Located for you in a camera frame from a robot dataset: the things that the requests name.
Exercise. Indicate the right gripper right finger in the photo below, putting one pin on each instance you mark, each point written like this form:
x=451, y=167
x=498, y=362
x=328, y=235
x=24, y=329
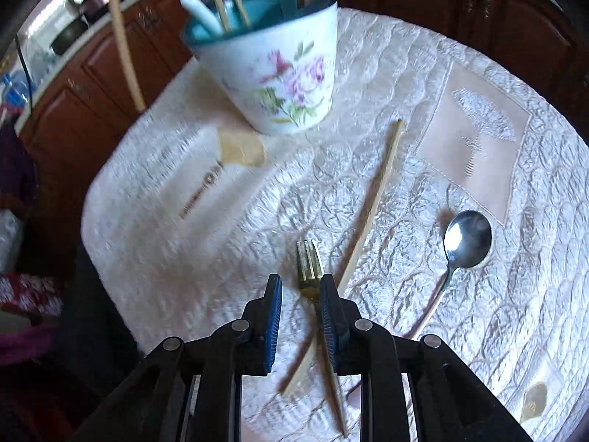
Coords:
x=338, y=316

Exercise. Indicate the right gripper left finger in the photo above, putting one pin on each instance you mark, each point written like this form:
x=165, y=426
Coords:
x=263, y=314

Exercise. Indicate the gold fork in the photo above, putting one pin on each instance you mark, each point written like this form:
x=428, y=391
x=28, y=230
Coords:
x=310, y=274

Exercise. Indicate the white quilted tablecloth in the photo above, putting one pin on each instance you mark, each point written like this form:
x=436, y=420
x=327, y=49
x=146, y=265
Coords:
x=195, y=209

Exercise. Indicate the floral cup with teal interior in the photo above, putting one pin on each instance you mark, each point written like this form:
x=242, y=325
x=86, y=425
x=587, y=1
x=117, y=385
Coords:
x=279, y=72

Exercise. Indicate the white spoon in cup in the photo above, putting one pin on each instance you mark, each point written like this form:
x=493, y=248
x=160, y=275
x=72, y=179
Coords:
x=202, y=13

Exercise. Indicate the blue water bottle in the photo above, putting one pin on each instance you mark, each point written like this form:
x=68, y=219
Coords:
x=15, y=94

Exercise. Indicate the black pot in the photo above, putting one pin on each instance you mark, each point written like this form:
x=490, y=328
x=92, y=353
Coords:
x=68, y=36

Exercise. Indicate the metal spoon pink handle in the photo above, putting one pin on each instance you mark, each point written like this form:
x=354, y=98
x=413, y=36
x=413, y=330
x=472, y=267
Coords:
x=466, y=242

